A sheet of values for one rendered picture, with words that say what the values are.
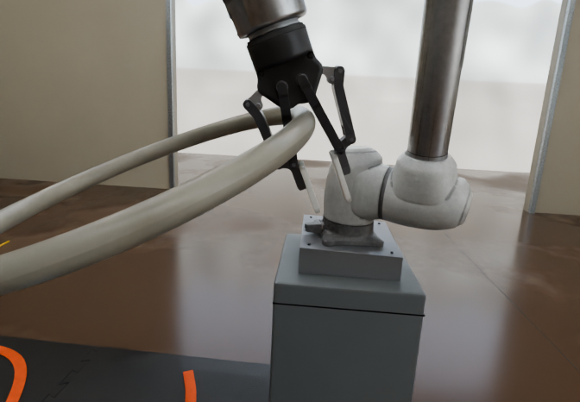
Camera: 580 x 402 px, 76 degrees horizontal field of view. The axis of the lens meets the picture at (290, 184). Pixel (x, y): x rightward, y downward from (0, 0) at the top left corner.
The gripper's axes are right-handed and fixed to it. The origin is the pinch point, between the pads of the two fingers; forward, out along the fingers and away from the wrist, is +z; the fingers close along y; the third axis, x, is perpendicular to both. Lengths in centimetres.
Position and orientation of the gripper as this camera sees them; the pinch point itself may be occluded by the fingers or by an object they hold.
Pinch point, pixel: (324, 182)
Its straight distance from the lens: 51.1
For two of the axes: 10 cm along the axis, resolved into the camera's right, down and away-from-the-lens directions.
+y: -9.4, 3.3, 0.7
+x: 0.4, 3.1, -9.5
